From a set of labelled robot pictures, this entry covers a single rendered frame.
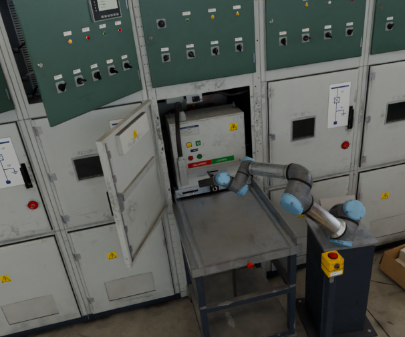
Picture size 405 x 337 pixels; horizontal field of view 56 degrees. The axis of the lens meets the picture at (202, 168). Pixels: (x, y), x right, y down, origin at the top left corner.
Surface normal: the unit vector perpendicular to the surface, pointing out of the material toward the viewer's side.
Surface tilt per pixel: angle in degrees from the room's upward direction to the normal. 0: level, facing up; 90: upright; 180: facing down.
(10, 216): 90
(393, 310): 0
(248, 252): 0
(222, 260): 0
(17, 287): 90
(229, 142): 90
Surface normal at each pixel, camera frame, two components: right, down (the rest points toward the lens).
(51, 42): 0.83, 0.18
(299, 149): 0.22, 0.42
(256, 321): -0.10, -0.89
